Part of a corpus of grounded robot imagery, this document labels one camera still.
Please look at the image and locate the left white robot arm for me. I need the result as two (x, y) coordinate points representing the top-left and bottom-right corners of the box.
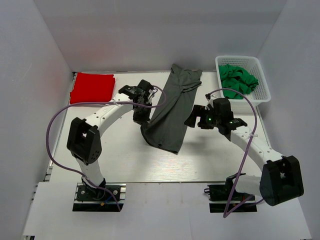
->
(67, 80), (154, 189)

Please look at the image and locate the folded red t-shirt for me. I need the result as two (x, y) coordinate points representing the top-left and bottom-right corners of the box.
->
(69, 72), (116, 104)

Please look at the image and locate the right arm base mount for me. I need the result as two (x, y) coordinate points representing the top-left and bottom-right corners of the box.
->
(203, 183), (257, 213)

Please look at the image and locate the white plastic mesh basket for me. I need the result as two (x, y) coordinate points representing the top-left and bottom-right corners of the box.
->
(215, 55), (271, 107)

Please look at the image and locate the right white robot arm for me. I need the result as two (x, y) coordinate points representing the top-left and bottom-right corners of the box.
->
(184, 98), (304, 206)

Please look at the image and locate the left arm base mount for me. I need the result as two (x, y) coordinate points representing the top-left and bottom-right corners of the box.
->
(72, 183), (126, 213)

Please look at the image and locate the crumpled green t-shirt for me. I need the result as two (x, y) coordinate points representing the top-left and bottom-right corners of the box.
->
(218, 64), (259, 100)

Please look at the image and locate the dark grey t-shirt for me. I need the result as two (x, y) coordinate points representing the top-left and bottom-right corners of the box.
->
(140, 64), (203, 154)

